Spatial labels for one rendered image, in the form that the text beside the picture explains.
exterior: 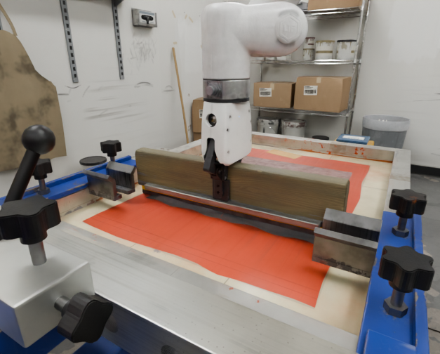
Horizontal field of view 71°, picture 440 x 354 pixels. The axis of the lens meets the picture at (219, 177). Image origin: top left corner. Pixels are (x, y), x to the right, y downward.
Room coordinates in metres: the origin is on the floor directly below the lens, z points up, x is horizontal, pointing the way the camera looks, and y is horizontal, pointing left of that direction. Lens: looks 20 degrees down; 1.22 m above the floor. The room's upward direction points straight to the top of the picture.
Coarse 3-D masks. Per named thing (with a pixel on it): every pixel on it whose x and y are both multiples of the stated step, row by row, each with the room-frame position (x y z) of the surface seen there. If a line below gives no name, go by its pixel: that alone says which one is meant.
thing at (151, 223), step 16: (256, 160) 0.85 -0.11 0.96; (272, 160) 0.85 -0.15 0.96; (288, 160) 0.85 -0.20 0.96; (112, 208) 0.54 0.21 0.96; (128, 208) 0.54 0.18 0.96; (144, 208) 0.54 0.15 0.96; (160, 208) 0.54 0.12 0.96; (176, 208) 0.54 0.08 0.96; (96, 224) 0.48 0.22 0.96; (112, 224) 0.48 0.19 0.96; (128, 224) 0.48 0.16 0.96; (144, 224) 0.48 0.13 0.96; (160, 224) 0.48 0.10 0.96; (176, 224) 0.48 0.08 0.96; (192, 224) 0.48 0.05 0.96; (208, 224) 0.48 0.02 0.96; (128, 240) 0.43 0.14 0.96; (144, 240) 0.43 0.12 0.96; (160, 240) 0.43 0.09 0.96; (176, 240) 0.43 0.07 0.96; (192, 240) 0.43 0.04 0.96
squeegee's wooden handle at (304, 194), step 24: (144, 168) 0.59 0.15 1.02; (168, 168) 0.56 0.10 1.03; (192, 168) 0.53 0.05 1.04; (240, 168) 0.49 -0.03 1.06; (264, 168) 0.48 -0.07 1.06; (240, 192) 0.48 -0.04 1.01; (264, 192) 0.46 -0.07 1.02; (288, 192) 0.44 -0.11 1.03; (312, 192) 0.42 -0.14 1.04; (336, 192) 0.41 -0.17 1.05; (312, 216) 0.42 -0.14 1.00
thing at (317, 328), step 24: (192, 144) 0.90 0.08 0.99; (264, 144) 1.02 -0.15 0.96; (288, 144) 0.98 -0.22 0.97; (312, 144) 0.94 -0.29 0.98; (336, 144) 0.90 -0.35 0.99; (360, 144) 0.90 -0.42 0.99; (408, 168) 0.68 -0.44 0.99; (96, 240) 0.37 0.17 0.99; (144, 264) 0.32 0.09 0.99; (168, 264) 0.32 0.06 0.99; (216, 288) 0.27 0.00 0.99; (264, 312) 0.24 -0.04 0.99; (288, 312) 0.24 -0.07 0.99; (336, 336) 0.21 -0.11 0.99
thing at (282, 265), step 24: (288, 168) 0.78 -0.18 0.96; (312, 168) 0.78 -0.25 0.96; (336, 168) 0.78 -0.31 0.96; (360, 168) 0.78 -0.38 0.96; (360, 192) 0.62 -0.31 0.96; (216, 240) 0.43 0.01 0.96; (240, 240) 0.43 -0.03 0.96; (264, 240) 0.43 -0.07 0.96; (288, 240) 0.43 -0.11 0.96; (216, 264) 0.36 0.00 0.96; (240, 264) 0.36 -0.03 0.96; (264, 264) 0.36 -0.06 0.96; (288, 264) 0.36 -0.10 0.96; (312, 264) 0.36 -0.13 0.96; (264, 288) 0.32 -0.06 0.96; (288, 288) 0.32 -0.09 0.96; (312, 288) 0.32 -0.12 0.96
